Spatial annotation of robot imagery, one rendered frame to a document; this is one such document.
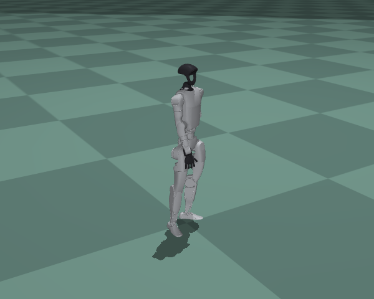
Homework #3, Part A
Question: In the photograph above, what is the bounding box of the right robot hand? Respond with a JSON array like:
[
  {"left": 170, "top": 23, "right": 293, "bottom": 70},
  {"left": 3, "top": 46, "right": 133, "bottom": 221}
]
[{"left": 183, "top": 148, "right": 198, "bottom": 169}]

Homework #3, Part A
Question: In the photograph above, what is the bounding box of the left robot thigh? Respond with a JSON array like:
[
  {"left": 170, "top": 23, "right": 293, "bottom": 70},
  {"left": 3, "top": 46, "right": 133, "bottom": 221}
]
[{"left": 185, "top": 139, "right": 206, "bottom": 187}]

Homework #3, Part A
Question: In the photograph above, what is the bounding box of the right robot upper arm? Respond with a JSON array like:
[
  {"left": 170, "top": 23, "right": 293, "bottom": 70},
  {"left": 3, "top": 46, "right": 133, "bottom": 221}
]
[{"left": 171, "top": 93, "right": 188, "bottom": 129}]

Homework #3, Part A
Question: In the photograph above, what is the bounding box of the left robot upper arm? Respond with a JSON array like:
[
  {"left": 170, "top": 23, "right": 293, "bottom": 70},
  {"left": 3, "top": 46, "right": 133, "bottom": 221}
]
[{"left": 197, "top": 87, "right": 204, "bottom": 117}]

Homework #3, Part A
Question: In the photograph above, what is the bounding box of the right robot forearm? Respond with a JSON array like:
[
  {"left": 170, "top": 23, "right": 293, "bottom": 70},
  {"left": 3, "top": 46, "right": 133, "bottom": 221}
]
[{"left": 177, "top": 123, "right": 191, "bottom": 155}]

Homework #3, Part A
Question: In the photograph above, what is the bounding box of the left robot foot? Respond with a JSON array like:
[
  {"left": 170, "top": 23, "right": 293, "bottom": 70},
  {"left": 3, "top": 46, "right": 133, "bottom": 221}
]
[{"left": 179, "top": 212, "right": 203, "bottom": 220}]

